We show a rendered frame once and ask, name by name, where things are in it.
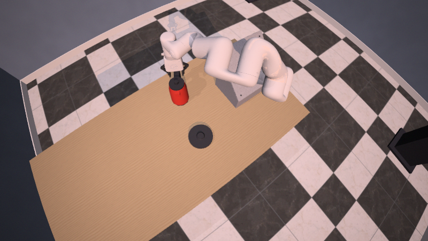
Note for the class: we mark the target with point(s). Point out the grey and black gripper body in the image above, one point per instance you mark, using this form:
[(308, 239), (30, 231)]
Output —
[(175, 65)]

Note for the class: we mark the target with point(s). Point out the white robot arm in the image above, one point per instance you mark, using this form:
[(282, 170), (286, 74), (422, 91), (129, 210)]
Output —
[(275, 77)]

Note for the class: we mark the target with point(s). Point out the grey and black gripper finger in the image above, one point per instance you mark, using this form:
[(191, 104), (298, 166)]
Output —
[(163, 68), (185, 67)]

